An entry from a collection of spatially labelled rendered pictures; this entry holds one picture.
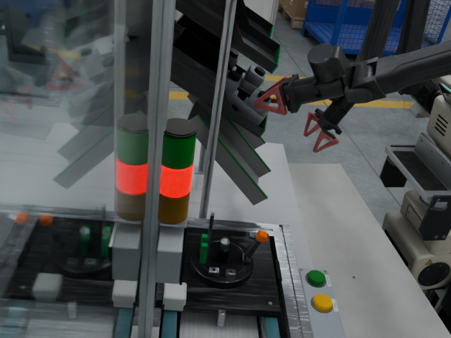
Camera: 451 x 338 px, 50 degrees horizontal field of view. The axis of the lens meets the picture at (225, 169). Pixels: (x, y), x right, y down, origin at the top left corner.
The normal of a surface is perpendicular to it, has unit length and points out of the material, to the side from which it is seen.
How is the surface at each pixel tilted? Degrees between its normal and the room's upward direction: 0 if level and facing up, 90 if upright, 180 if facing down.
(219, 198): 0
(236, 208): 0
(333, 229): 0
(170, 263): 90
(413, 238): 8
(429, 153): 90
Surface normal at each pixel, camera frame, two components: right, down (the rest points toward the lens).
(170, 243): 0.13, -0.82
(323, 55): -0.41, -0.55
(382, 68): -0.61, -0.53
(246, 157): -0.14, 0.54
